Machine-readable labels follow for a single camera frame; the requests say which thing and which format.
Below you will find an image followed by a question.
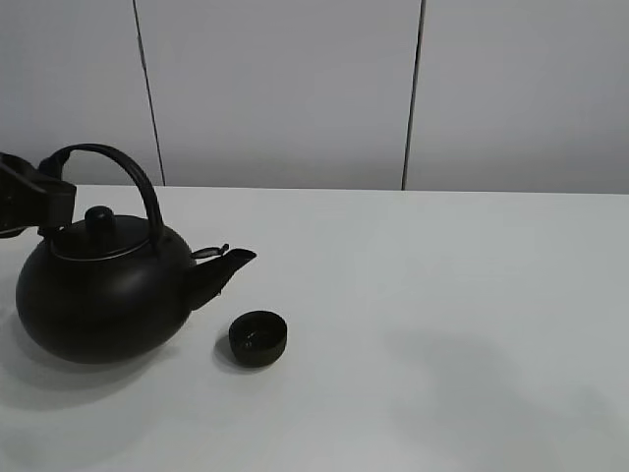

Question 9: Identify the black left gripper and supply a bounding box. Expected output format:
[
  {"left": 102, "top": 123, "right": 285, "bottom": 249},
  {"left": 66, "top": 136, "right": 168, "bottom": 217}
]
[{"left": 1, "top": 152, "right": 77, "bottom": 239}]

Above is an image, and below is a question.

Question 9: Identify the black round teapot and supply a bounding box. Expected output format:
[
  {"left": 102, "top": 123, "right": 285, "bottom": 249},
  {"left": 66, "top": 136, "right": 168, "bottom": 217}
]
[{"left": 16, "top": 144, "right": 256, "bottom": 364}]

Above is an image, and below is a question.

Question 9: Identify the small black teacup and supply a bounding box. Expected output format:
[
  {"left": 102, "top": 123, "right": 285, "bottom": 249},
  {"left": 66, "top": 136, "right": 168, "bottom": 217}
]
[{"left": 228, "top": 311, "right": 288, "bottom": 368}]

